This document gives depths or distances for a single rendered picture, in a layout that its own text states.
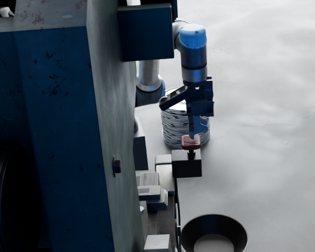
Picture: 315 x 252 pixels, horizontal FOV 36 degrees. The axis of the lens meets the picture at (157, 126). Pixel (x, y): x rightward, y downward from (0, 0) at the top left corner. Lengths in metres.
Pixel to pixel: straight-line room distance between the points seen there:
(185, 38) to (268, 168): 1.46
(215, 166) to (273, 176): 0.31
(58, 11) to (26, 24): 0.04
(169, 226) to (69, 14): 0.91
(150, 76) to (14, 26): 1.39
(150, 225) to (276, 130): 1.79
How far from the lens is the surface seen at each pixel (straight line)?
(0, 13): 1.11
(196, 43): 1.34
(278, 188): 2.55
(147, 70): 1.98
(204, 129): 1.48
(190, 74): 1.37
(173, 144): 2.84
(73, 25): 0.63
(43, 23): 0.65
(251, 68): 3.76
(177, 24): 1.45
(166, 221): 1.45
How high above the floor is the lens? 1.61
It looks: 32 degrees down
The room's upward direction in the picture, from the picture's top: 5 degrees counter-clockwise
